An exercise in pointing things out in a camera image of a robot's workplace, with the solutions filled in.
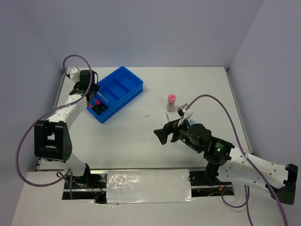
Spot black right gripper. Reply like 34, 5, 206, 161
153, 114, 202, 153

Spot pink capped black highlighter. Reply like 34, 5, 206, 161
95, 99, 107, 112

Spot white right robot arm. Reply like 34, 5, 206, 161
154, 120, 298, 205

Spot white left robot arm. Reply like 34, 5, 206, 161
34, 67, 99, 188

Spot blue paint jar left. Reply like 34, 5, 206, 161
188, 119, 196, 126

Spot pink lidded small bottle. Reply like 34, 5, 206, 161
166, 94, 176, 112

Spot blue compartment tray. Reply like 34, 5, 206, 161
87, 66, 143, 123

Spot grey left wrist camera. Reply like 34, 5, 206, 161
67, 67, 80, 83

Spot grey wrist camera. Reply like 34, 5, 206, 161
177, 103, 193, 127
67, 67, 80, 83

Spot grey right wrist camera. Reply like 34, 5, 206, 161
177, 103, 193, 127

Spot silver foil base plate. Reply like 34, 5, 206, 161
106, 169, 193, 204

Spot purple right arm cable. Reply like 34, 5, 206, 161
185, 94, 289, 226

